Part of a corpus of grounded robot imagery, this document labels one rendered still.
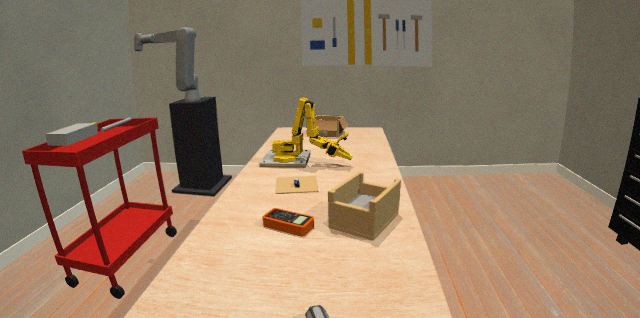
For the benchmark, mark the orange digital multimeter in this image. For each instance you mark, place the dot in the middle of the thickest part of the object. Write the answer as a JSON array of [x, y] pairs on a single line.
[[289, 222]]

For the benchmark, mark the tan flat mat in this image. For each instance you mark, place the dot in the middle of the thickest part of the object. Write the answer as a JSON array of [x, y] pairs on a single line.
[[285, 185]]

